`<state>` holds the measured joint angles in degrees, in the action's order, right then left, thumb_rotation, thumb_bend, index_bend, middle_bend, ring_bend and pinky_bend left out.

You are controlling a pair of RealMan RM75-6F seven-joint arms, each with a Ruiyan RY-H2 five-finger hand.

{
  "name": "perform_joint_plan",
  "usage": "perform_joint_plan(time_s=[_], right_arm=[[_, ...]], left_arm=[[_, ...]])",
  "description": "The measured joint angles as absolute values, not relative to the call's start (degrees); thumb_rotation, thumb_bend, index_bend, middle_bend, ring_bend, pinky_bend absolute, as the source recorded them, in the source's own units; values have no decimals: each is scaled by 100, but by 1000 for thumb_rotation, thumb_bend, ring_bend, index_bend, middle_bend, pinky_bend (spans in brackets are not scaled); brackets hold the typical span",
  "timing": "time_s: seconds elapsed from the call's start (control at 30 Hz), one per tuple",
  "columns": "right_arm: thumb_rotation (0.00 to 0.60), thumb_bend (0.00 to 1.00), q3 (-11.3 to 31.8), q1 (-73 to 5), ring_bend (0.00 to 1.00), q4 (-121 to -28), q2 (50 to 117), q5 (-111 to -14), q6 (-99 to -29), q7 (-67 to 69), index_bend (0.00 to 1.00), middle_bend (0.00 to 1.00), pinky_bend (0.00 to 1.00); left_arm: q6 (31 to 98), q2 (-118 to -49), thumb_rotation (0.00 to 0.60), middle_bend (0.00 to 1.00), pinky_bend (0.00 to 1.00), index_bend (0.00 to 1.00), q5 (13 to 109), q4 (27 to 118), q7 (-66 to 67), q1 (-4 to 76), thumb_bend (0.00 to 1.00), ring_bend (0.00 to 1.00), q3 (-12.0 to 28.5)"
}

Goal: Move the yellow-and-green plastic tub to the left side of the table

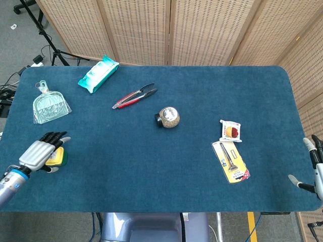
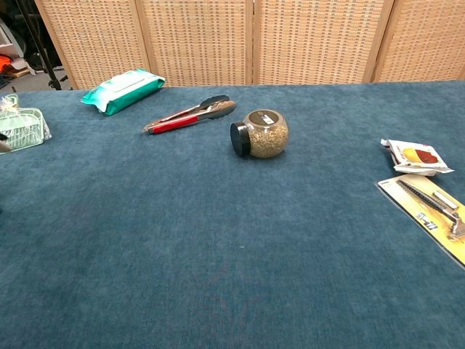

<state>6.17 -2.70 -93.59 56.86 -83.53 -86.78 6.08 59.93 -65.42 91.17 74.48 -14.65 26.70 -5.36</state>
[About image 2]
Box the green dustpan in plastic bag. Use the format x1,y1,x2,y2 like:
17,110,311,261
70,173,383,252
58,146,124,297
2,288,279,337
0,93,52,156

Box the black tripod stand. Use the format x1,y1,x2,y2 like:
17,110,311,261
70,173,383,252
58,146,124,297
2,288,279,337
14,0,63,91

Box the teal wet wipes pack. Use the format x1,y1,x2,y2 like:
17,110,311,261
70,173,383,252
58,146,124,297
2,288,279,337
80,68,166,117

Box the blue table mat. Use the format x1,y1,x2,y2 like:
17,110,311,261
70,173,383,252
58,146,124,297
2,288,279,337
0,80,465,349

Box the round glass jar black lid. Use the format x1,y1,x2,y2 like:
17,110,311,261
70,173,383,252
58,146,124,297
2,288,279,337
230,108,291,160

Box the woven wooden folding screen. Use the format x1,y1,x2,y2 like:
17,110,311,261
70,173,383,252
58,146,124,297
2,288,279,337
34,0,465,90

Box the white snack packet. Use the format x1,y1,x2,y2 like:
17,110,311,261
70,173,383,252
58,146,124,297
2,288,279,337
380,138,455,177

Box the yellow packaged utility knife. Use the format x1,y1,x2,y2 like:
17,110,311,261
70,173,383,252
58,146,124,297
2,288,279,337
374,173,465,270

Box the red handled kitchen tongs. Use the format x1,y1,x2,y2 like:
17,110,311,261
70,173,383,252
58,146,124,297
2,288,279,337
142,95,238,136

